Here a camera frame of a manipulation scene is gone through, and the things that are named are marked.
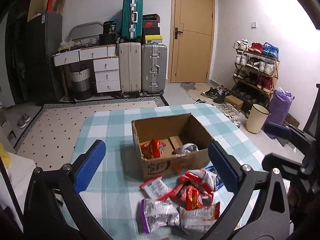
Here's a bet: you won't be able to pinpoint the black bag on desk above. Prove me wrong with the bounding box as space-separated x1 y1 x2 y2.
103 21 117 35

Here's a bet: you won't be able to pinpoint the orange white snack packet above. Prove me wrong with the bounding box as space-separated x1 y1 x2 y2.
179 202 220 233

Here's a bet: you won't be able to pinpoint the red white snack packet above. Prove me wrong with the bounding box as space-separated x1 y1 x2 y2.
184 169 216 193

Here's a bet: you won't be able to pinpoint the red snack packet in box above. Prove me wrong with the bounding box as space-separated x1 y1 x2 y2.
140 139 166 159

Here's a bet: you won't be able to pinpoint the teal hard suitcase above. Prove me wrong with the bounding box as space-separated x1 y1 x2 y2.
121 0 144 42

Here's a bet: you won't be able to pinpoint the dotted beige rug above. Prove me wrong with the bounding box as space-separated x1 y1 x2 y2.
14 95 168 170

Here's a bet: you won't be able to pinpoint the purple white snack packet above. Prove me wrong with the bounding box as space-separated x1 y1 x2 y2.
140 198 180 234

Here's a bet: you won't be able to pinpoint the silver aluminium suitcase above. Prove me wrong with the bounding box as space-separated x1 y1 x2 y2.
142 43 167 95

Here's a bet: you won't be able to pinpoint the teal plaid tablecloth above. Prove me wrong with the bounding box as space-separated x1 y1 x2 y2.
73 103 264 239

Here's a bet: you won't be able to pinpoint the woven laundry basket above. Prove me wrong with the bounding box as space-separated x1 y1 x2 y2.
69 64 93 100

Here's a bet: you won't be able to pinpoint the purple bag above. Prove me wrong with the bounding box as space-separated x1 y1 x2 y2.
265 87 295 125

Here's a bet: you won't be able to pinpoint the wooden door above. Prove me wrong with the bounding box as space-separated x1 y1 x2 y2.
168 0 215 83

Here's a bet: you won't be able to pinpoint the dark refrigerator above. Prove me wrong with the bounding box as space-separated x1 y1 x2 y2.
25 12 64 103

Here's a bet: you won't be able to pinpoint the cream waste bin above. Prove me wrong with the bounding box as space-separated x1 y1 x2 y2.
246 103 270 134

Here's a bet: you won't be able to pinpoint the stack of shoe boxes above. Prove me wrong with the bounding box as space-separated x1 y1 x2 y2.
142 14 163 44

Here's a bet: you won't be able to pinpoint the wooden shoe rack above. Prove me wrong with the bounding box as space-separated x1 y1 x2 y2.
231 49 280 114

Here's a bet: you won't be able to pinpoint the white drawer desk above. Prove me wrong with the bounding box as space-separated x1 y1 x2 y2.
53 44 120 94

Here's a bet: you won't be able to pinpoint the dark sneakers on floor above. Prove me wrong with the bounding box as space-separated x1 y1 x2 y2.
201 86 229 104

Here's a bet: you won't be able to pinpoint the grey slippers pair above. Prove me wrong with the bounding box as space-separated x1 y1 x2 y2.
17 113 30 129

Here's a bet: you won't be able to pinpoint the brown cardboard SF box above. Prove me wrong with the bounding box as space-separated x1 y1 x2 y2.
131 113 214 181

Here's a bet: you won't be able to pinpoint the red chocolate snack packet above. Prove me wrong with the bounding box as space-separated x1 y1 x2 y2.
170 176 213 211

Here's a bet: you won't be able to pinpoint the blue white snack packet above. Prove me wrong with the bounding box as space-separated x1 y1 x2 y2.
205 166 224 192

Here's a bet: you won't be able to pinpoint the white red-edged snack packet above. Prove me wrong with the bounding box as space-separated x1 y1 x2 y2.
139 177 172 201

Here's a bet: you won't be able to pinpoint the grey arched mirror frame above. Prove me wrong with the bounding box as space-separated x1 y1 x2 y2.
68 21 103 41

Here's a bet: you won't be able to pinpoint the beige hard suitcase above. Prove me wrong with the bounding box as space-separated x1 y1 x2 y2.
118 42 142 93

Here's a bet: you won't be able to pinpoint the small brown cardboard box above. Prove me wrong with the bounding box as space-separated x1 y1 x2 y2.
224 95 244 111

